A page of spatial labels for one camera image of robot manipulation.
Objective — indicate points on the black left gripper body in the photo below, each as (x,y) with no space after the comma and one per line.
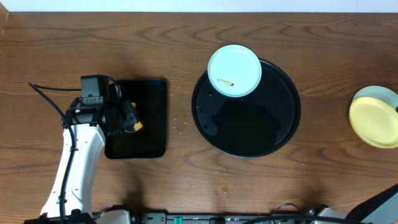
(129,112)

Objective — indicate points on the green and yellow sponge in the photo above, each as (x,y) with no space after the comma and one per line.
(136,124)

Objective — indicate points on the light green plate with stain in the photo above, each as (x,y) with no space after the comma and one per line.
(234,71)

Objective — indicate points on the yellow plate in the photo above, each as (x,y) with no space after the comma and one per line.
(374,121)

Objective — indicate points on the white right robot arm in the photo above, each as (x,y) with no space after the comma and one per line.
(381,208)

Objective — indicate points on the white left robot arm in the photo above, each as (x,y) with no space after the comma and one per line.
(84,137)

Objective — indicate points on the rectangular black tray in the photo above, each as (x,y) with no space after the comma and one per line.
(150,97)

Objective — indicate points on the round black tray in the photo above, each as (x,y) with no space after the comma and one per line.
(254,125)

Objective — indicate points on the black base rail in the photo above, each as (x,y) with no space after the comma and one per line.
(162,218)

